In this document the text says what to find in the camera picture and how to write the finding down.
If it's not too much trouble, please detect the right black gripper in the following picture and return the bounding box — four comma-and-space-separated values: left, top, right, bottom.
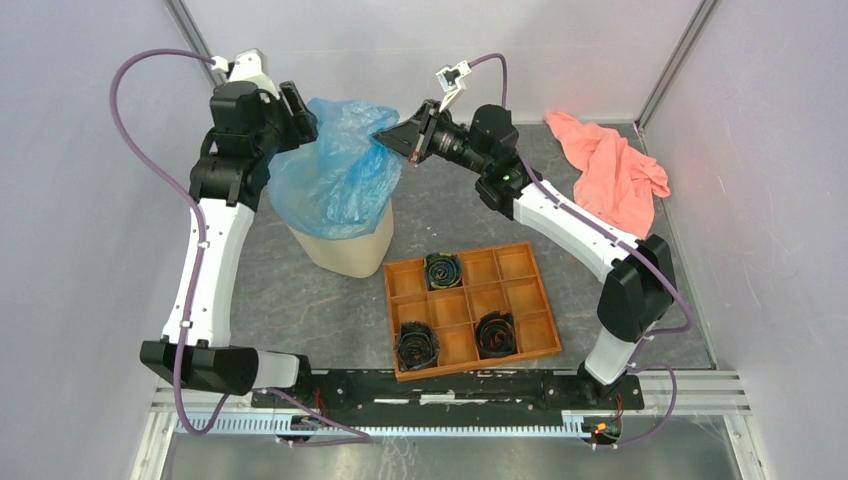
372, 100, 490, 176

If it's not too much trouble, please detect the blue plastic trash bag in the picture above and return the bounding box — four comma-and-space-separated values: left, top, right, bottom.
267, 98, 402, 240

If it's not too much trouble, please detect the beige trash bin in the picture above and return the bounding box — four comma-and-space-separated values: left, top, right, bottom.
289, 201, 394, 279

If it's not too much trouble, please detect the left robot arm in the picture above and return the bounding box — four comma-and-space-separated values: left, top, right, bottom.
140, 81, 318, 408

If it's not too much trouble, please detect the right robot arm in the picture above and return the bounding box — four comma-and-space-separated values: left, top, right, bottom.
373, 100, 678, 408

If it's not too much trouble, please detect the black bag roll top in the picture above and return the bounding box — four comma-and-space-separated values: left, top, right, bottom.
424, 252, 462, 291

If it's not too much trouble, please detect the black bag roll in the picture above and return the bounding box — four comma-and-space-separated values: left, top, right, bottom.
395, 321, 441, 372
424, 252, 462, 291
474, 311, 518, 359

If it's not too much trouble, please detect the orange compartment tray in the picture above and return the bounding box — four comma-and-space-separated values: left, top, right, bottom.
383, 242, 562, 382

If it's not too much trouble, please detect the black bag roll left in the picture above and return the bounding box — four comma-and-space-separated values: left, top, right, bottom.
395, 321, 441, 372

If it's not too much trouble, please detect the pink cloth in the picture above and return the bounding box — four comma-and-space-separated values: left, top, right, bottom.
544, 112, 671, 239

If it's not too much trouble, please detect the black bag roll right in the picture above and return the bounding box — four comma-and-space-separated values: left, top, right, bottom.
474, 311, 518, 359

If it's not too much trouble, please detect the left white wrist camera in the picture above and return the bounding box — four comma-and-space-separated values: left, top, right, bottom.
211, 48, 280, 100

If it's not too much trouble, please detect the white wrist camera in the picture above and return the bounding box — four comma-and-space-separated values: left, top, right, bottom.
211, 48, 280, 100
436, 60, 472, 112

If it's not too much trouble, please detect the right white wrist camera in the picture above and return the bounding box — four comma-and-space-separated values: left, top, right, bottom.
436, 60, 472, 112

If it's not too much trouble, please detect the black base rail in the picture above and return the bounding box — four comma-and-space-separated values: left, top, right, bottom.
286, 369, 645, 428

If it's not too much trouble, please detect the white slotted cable duct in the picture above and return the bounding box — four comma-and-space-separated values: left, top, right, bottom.
209, 412, 593, 440

